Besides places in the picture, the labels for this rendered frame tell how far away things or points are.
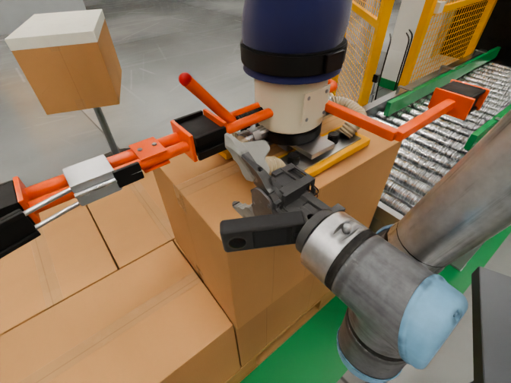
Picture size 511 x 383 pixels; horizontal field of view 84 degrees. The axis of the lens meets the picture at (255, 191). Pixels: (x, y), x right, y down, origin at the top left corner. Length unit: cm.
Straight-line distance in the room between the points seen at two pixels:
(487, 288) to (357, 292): 59
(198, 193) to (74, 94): 144
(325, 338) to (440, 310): 120
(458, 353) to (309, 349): 65
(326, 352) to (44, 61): 199
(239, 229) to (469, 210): 26
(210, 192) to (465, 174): 48
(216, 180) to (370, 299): 47
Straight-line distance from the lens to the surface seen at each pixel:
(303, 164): 69
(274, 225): 38
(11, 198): 55
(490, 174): 37
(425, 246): 44
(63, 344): 105
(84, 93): 199
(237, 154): 42
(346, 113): 67
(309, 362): 146
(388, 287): 33
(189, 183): 70
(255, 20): 61
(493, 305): 88
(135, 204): 130
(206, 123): 61
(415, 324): 33
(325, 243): 35
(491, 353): 81
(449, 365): 165
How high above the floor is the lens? 139
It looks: 43 degrees down
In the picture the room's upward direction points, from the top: 1 degrees counter-clockwise
